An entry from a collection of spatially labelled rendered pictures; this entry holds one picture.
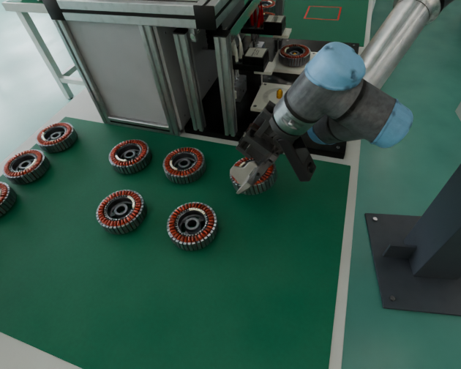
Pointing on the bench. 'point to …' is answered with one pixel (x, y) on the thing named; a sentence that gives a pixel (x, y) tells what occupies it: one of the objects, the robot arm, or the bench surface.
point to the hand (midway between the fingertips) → (251, 174)
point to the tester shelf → (144, 12)
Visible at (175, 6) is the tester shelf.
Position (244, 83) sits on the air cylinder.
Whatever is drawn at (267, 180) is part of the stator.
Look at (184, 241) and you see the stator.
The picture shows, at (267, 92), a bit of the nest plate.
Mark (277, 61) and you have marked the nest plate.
